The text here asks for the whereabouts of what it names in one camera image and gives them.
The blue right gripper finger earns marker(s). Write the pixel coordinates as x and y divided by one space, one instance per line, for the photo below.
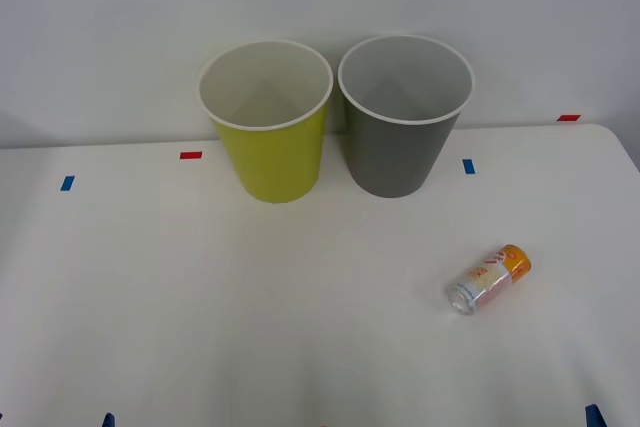
595 418

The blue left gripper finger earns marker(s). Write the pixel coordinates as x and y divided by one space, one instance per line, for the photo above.
108 421

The orange drink can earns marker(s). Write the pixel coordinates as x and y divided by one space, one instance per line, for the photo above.
492 277

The yellow-green plastic waste bin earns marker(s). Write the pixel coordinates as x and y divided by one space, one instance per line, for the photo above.
275 162

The grey plastic waste bin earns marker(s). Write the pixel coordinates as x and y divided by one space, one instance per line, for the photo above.
395 157

